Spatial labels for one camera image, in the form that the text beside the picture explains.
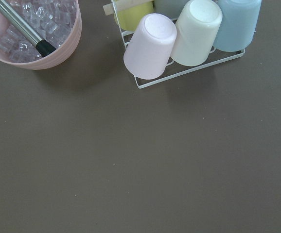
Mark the pink cup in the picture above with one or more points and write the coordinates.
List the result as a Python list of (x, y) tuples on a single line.
[(150, 47)]

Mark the yellow cup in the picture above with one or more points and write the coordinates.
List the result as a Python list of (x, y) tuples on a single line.
[(130, 18)]

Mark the cream white cup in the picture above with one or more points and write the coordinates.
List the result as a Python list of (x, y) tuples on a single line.
[(197, 27)]

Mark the grey green cup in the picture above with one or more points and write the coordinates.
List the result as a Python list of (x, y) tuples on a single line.
[(169, 8)]

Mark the pink ice bowl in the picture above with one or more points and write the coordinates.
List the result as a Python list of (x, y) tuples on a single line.
[(58, 56)]

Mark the light blue cup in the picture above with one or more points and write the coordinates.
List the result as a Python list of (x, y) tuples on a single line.
[(238, 24)]

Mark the white wire cup rack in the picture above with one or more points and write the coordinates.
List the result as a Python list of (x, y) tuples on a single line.
[(173, 69)]

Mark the steel black-tipped tongs handle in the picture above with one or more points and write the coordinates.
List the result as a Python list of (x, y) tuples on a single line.
[(41, 44)]

